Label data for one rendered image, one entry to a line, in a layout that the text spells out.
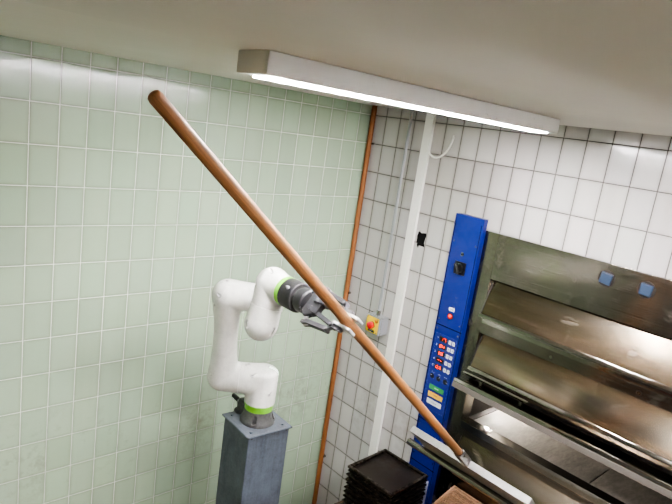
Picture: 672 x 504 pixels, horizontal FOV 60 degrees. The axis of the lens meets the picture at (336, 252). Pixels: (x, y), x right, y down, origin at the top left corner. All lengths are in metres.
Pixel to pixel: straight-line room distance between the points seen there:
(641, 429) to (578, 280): 0.60
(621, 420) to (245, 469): 1.50
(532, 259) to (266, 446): 1.38
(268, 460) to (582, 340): 1.39
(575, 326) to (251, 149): 1.61
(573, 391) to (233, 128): 1.84
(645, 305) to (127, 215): 2.05
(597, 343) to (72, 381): 2.13
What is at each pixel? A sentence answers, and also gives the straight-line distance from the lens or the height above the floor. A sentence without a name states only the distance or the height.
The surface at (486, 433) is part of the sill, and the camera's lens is 2.92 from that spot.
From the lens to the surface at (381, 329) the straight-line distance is 3.14.
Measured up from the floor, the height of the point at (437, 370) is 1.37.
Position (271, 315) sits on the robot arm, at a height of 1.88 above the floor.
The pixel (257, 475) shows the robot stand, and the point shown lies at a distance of 2.63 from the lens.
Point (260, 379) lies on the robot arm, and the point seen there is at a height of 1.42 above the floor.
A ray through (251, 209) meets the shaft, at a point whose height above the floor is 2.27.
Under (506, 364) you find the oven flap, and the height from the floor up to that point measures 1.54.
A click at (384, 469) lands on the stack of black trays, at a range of 3.04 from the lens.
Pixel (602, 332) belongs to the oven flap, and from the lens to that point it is 2.55.
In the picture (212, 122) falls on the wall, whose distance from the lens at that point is 2.64.
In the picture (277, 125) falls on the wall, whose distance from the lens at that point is 2.83.
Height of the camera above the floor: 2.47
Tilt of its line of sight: 12 degrees down
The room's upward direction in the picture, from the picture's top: 8 degrees clockwise
